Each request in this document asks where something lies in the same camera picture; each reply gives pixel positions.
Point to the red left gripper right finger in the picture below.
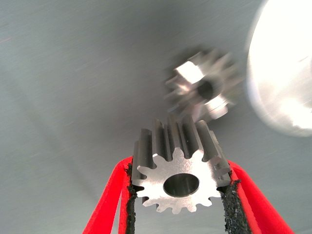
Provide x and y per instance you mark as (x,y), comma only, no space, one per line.
(258,214)

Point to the small steel planetary gear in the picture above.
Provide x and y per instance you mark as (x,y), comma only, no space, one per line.
(187,75)
(195,168)

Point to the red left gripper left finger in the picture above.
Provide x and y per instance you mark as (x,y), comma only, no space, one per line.
(102,209)

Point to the dark grey table cloth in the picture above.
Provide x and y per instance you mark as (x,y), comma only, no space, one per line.
(73,73)

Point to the round metal carrier plate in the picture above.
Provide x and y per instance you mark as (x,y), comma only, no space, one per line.
(280,73)

